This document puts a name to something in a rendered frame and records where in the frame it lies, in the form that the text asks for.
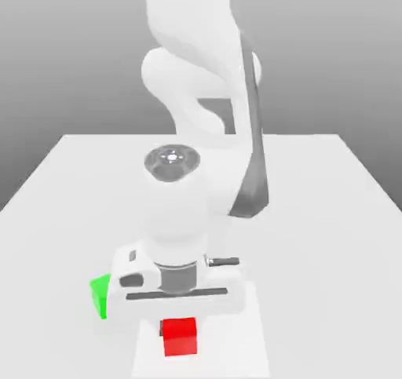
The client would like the small green cube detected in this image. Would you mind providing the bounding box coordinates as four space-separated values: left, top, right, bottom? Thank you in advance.
90 273 112 320

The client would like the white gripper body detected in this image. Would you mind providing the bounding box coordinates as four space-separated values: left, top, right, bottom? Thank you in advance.
106 267 247 320

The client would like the small red cube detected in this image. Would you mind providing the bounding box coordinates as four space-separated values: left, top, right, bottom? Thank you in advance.
159 316 199 358

